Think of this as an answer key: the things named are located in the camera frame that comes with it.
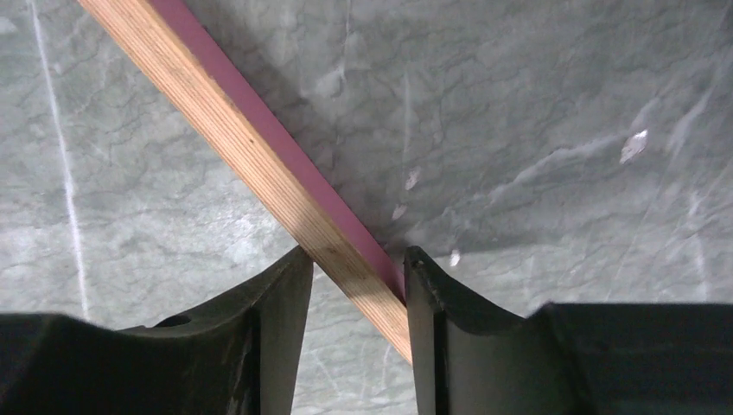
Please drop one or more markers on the pink wooden photo frame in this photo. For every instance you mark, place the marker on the pink wooden photo frame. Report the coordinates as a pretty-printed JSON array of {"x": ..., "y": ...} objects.
[{"x": 166, "y": 41}]

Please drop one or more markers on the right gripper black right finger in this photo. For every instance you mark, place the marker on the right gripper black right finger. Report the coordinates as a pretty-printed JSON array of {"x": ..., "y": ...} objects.
[{"x": 470, "y": 356}]

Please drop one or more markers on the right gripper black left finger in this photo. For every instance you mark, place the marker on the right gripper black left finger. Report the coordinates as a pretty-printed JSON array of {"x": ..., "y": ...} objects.
[{"x": 237, "y": 353}]

